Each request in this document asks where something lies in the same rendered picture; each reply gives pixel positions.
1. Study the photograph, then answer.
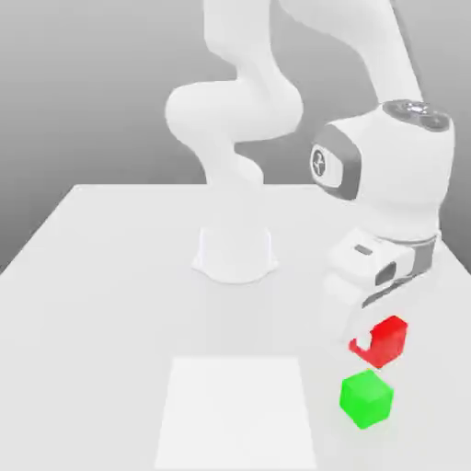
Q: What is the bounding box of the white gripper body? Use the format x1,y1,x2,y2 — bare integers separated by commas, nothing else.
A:
322,270,416,344

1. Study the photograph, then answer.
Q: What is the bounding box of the small red cube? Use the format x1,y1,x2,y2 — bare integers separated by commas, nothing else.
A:
348,315,408,370

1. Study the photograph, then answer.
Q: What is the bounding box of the small green cube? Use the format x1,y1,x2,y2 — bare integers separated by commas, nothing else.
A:
339,368,395,431

